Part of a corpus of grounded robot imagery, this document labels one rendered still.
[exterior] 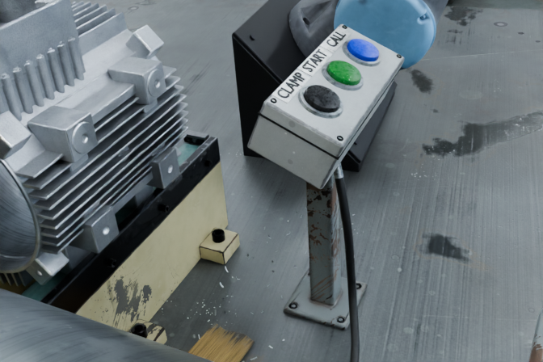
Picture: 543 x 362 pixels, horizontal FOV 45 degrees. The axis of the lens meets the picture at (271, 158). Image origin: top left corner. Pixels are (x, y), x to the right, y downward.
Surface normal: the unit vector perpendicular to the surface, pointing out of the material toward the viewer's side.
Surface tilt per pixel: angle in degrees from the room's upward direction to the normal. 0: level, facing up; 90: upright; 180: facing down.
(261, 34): 45
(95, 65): 39
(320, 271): 90
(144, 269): 90
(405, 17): 100
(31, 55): 90
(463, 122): 0
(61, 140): 90
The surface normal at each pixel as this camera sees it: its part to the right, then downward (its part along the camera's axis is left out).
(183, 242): 0.90, 0.18
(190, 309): -0.06, -0.85
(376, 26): -0.33, 0.65
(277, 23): 0.62, -0.50
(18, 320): 0.20, -0.98
